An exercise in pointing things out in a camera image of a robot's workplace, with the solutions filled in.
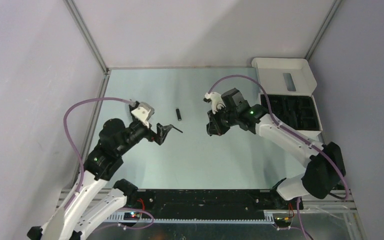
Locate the small black cleaning brush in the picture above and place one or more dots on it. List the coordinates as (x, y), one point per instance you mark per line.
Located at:
(177, 129)

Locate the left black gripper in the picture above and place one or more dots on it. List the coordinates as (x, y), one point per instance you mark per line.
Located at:
(162, 132)

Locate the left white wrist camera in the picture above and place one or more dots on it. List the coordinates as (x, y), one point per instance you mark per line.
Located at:
(142, 112)

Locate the white box with black tray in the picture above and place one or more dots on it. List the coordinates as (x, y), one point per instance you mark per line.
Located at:
(289, 84)

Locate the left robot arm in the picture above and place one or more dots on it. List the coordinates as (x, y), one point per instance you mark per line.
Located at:
(75, 219)

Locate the black cylindrical attachment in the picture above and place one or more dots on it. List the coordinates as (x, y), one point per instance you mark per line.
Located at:
(178, 114)

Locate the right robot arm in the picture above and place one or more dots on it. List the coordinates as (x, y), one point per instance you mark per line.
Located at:
(323, 163)

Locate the aluminium frame front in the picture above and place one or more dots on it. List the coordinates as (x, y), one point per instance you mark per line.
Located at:
(333, 203)

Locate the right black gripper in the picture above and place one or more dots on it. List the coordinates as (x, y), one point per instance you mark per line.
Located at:
(215, 128)

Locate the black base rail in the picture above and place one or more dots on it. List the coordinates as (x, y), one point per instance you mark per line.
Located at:
(206, 204)

